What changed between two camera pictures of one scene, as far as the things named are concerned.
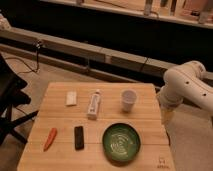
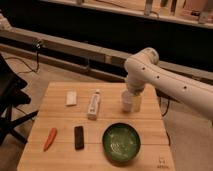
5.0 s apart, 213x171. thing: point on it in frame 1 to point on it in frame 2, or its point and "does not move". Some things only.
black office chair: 11,95 does not move
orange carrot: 50,139 does not move
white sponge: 71,98 does not move
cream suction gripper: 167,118 to 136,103
